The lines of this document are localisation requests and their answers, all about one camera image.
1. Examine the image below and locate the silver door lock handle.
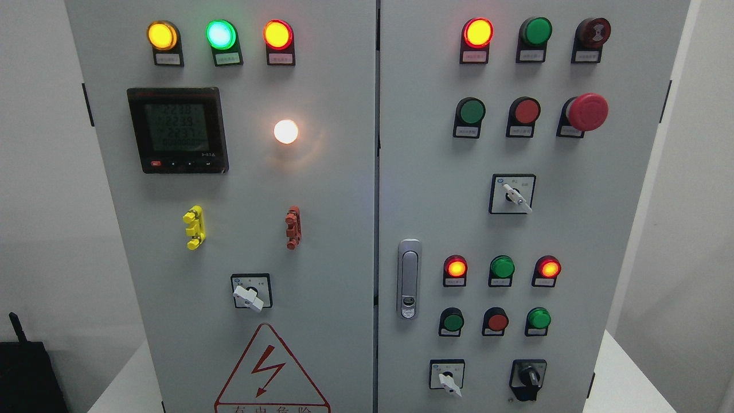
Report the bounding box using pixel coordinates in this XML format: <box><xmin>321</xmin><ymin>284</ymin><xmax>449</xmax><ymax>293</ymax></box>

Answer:
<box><xmin>396</xmin><ymin>239</ymin><xmax>422</xmax><ymax>320</ymax></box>

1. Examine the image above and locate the green lamp top right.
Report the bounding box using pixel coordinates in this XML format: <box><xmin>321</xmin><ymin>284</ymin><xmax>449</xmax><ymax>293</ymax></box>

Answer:
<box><xmin>516</xmin><ymin>17</ymin><xmax>553</xmax><ymax>64</ymax></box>

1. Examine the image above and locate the red push button lower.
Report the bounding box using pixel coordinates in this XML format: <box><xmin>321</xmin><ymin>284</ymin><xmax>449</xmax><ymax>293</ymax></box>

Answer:
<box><xmin>482</xmin><ymin>307</ymin><xmax>509</xmax><ymax>337</ymax></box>

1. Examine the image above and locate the white selector switch left door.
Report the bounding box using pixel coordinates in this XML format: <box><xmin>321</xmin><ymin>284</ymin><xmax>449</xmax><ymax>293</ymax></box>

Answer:
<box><xmin>231</xmin><ymin>274</ymin><xmax>272</xmax><ymax>312</ymax></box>

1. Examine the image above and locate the red terminal connector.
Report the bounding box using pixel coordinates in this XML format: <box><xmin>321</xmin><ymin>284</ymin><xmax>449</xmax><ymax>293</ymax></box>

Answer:
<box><xmin>284</xmin><ymin>205</ymin><xmax>302</xmax><ymax>250</ymax></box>

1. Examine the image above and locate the green lit indicator lamp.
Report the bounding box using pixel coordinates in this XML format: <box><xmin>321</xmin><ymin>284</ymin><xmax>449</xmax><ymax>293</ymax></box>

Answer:
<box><xmin>205</xmin><ymin>20</ymin><xmax>244</xmax><ymax>67</ymax></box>

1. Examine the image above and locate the black device with antenna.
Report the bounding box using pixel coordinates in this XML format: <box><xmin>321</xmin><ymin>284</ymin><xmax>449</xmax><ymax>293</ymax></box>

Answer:
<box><xmin>1</xmin><ymin>312</ymin><xmax>68</xmax><ymax>412</ymax></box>

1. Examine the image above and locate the red push button upper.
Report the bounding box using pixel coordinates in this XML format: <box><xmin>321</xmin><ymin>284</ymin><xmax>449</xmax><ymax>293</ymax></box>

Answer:
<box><xmin>505</xmin><ymin>96</ymin><xmax>542</xmax><ymax>138</ymax></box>

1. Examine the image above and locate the red lit lamp lower left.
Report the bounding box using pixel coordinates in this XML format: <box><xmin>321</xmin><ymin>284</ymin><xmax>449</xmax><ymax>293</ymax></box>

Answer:
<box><xmin>443</xmin><ymin>255</ymin><xmax>468</xmax><ymax>287</ymax></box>

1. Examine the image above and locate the dark red buzzer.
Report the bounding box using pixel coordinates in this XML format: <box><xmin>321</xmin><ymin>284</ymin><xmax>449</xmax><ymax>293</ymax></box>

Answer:
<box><xmin>571</xmin><ymin>17</ymin><xmax>611</xmax><ymax>64</ymax></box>

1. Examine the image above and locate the white lit indicator lamp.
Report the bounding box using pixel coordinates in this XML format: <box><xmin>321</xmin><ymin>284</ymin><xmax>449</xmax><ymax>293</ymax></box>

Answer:
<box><xmin>273</xmin><ymin>119</ymin><xmax>299</xmax><ymax>145</ymax></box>

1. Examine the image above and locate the yellow terminal connector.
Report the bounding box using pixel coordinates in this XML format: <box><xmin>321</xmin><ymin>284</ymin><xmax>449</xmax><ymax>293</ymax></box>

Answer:
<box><xmin>182</xmin><ymin>205</ymin><xmax>206</xmax><ymax>251</ymax></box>

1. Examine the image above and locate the green lamp bottom row right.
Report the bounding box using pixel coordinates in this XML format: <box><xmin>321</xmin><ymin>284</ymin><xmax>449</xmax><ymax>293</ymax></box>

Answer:
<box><xmin>524</xmin><ymin>307</ymin><xmax>552</xmax><ymax>337</ymax></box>

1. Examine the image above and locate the white selector switch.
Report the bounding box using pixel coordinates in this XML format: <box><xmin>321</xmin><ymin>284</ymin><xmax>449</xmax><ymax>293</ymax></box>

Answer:
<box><xmin>489</xmin><ymin>174</ymin><xmax>536</xmax><ymax>215</ymax></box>
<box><xmin>429</xmin><ymin>359</ymin><xmax>466</xmax><ymax>398</ymax></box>

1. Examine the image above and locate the yellow indicator lamp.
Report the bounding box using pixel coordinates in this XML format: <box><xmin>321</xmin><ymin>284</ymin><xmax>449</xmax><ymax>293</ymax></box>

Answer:
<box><xmin>147</xmin><ymin>20</ymin><xmax>185</xmax><ymax>67</ymax></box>

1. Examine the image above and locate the red emergency stop mushroom button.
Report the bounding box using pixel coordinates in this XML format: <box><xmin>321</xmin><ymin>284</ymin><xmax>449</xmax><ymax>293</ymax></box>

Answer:
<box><xmin>556</xmin><ymin>92</ymin><xmax>609</xmax><ymax>139</ymax></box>

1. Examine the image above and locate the red lit lamp top right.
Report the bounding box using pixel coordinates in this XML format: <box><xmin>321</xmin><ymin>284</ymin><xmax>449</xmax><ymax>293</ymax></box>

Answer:
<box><xmin>459</xmin><ymin>17</ymin><xmax>494</xmax><ymax>64</ymax></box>

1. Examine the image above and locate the green push button upper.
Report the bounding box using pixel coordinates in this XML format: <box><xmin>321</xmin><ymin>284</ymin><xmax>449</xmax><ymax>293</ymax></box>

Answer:
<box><xmin>452</xmin><ymin>97</ymin><xmax>487</xmax><ymax>139</ymax></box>

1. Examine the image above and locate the red lit lamp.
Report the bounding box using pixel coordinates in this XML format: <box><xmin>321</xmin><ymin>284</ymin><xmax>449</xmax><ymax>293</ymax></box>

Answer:
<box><xmin>459</xmin><ymin>17</ymin><xmax>494</xmax><ymax>64</ymax></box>
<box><xmin>443</xmin><ymin>255</ymin><xmax>468</xmax><ymax>287</ymax></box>

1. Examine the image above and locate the green lamp lower middle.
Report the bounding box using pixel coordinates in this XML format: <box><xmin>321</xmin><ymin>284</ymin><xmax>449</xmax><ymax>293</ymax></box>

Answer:
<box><xmin>487</xmin><ymin>255</ymin><xmax>516</xmax><ymax>288</ymax></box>

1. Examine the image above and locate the white selector switch bottom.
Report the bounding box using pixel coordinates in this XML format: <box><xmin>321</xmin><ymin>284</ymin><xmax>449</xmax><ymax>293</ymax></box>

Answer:
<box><xmin>429</xmin><ymin>359</ymin><xmax>466</xmax><ymax>398</ymax></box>

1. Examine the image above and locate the black rotary knob switch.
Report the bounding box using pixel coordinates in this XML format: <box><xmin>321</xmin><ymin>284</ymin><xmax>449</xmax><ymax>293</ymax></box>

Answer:
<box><xmin>509</xmin><ymin>359</ymin><xmax>547</xmax><ymax>402</ymax></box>

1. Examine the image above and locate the red lit lamp left door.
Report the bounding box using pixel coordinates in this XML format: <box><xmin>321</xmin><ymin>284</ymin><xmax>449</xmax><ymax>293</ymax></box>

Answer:
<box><xmin>264</xmin><ymin>20</ymin><xmax>295</xmax><ymax>66</ymax></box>

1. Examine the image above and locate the red lamp lower right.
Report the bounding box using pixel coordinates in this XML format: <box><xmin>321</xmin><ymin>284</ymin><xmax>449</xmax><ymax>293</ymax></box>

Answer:
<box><xmin>532</xmin><ymin>255</ymin><xmax>562</xmax><ymax>288</ymax></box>

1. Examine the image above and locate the white selector switch upper right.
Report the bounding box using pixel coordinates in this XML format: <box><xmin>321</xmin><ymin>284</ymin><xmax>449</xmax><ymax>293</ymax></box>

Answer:
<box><xmin>489</xmin><ymin>174</ymin><xmax>536</xmax><ymax>215</ymax></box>

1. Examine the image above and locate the left grey cabinet door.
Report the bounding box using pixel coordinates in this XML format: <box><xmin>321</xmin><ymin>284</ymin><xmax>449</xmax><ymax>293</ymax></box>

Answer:
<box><xmin>66</xmin><ymin>1</ymin><xmax>377</xmax><ymax>412</ymax></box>

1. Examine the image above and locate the red high voltage warning sticker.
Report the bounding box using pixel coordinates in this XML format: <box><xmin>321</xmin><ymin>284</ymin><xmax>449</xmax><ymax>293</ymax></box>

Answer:
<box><xmin>213</xmin><ymin>322</ymin><xmax>332</xmax><ymax>412</ymax></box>

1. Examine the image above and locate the grey cabinet door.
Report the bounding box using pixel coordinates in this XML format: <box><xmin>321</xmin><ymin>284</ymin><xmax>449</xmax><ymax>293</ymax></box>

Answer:
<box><xmin>66</xmin><ymin>1</ymin><xmax>377</xmax><ymax>412</ymax></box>
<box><xmin>375</xmin><ymin>1</ymin><xmax>690</xmax><ymax>412</ymax></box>

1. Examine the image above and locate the black digital power meter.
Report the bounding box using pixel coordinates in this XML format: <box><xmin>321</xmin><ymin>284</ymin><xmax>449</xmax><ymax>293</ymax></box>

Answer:
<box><xmin>127</xmin><ymin>87</ymin><xmax>229</xmax><ymax>174</ymax></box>

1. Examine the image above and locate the green push button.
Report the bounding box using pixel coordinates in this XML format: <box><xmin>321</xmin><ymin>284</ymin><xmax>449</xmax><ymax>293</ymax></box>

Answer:
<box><xmin>452</xmin><ymin>97</ymin><xmax>487</xmax><ymax>139</ymax></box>
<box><xmin>438</xmin><ymin>307</ymin><xmax>466</xmax><ymax>337</ymax></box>

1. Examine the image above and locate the red push button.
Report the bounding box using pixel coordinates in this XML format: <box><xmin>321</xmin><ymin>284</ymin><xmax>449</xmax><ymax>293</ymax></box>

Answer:
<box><xmin>482</xmin><ymin>307</ymin><xmax>509</xmax><ymax>337</ymax></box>
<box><xmin>505</xmin><ymin>96</ymin><xmax>542</xmax><ymax>138</ymax></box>

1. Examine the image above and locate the green push button lower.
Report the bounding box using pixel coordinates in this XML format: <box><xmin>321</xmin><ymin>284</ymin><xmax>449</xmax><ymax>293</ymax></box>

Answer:
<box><xmin>438</xmin><ymin>307</ymin><xmax>466</xmax><ymax>337</ymax></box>

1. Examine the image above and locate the right grey cabinet door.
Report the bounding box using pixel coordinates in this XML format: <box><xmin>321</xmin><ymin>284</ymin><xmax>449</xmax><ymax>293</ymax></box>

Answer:
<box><xmin>375</xmin><ymin>1</ymin><xmax>690</xmax><ymax>412</ymax></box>

